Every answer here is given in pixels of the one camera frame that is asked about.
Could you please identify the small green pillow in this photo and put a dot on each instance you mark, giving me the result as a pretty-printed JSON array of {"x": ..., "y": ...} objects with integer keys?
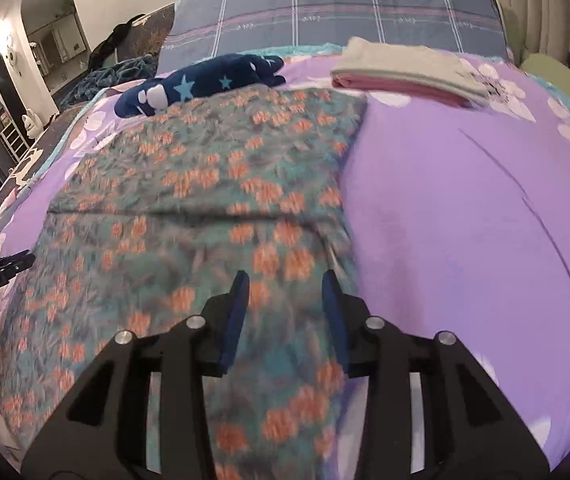
[{"x": 511, "y": 30}]

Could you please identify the navy star print cloth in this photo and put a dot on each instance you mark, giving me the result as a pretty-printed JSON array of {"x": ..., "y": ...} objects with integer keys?
[{"x": 200, "y": 82}]

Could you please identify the purple flower print blanket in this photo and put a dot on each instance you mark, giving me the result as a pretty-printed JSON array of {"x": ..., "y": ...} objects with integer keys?
[{"x": 440, "y": 210}]

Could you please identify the teal orange floral cloth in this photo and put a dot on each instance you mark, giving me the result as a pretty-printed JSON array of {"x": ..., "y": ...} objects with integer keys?
[{"x": 190, "y": 185}]

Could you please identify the beige and pink folded cloth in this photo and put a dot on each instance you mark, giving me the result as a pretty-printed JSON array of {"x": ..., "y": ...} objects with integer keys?
[{"x": 405, "y": 62}]

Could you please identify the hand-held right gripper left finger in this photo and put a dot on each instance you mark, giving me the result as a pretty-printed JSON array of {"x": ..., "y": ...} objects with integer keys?
[{"x": 232, "y": 320}]

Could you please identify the black clothing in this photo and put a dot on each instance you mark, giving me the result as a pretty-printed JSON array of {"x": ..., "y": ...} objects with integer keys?
[{"x": 110, "y": 40}]

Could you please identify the blue plaid quilt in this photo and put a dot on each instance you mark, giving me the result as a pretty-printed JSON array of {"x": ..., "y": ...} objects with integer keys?
[{"x": 340, "y": 10}]

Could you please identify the dark blue knit blanket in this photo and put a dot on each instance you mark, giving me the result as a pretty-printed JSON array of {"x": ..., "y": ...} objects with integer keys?
[{"x": 110, "y": 77}]

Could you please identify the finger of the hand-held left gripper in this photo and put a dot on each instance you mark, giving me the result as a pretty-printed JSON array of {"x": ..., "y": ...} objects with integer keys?
[{"x": 10, "y": 265}]

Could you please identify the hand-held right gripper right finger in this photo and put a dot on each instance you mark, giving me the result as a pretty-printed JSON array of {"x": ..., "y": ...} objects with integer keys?
[{"x": 337, "y": 320}]

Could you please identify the white shelf rack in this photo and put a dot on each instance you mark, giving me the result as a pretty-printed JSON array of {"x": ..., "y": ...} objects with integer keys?
[{"x": 13, "y": 141}]

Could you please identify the large green pillow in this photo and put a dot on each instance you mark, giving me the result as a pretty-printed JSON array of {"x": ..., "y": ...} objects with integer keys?
[{"x": 555, "y": 67}]

